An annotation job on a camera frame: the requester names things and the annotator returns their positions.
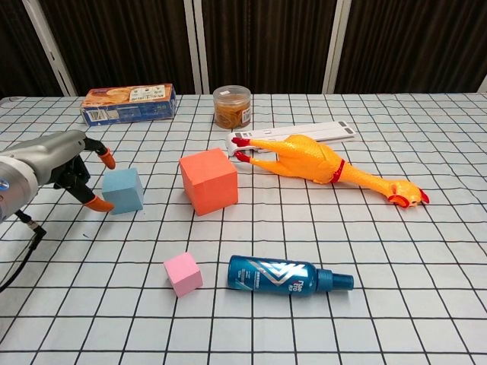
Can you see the yellow rubber chicken toy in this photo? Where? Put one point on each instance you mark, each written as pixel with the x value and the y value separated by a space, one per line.
pixel 304 156

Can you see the orange foam cube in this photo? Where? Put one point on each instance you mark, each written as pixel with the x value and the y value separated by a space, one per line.
pixel 209 182

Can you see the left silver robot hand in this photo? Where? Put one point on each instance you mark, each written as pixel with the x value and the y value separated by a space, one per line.
pixel 57 156

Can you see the orange snack box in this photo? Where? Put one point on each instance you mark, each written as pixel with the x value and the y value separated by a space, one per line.
pixel 129 102

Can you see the light blue foam cube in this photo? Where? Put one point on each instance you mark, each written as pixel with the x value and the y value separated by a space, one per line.
pixel 127 190

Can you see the blue spray bottle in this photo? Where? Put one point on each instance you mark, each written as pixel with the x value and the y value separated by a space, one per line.
pixel 266 275

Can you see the pink foam cube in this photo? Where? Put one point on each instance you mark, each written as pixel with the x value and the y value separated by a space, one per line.
pixel 182 273

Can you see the checkered tablecloth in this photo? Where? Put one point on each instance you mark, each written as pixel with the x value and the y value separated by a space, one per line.
pixel 380 266

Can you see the clear jar of rubber bands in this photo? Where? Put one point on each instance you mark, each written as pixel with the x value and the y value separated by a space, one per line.
pixel 232 110

